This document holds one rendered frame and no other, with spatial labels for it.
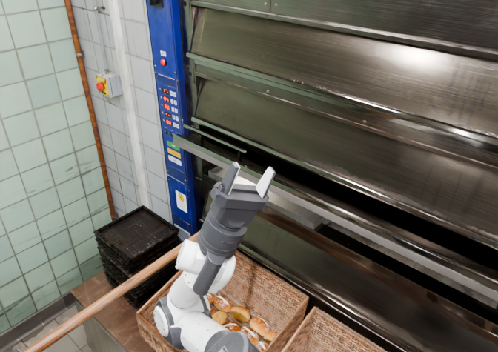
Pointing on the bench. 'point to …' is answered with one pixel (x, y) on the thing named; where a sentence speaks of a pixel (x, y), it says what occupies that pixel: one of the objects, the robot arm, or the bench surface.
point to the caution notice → (181, 201)
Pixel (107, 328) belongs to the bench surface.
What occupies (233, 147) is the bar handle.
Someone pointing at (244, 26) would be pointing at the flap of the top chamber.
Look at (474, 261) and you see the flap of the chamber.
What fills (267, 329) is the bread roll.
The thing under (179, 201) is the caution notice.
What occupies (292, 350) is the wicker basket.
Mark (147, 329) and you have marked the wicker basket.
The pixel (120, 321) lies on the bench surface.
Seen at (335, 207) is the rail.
